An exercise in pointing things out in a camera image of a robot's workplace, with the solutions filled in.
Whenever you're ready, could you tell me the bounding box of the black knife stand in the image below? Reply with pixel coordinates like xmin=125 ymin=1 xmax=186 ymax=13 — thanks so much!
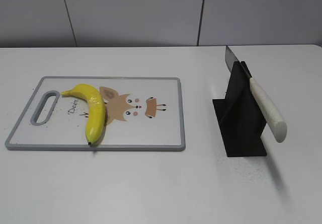
xmin=212 ymin=61 xmax=267 ymax=157

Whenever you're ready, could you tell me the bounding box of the yellow plastic banana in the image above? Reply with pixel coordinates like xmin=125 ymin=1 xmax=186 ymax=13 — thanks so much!
xmin=61 ymin=84 xmax=106 ymax=145

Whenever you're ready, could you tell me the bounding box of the grey rimmed white cutting board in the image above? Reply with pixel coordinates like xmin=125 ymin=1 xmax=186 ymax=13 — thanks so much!
xmin=5 ymin=76 xmax=185 ymax=151

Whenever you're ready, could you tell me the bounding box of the white handled kitchen knife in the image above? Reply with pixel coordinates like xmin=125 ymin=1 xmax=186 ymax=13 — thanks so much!
xmin=224 ymin=45 xmax=287 ymax=143

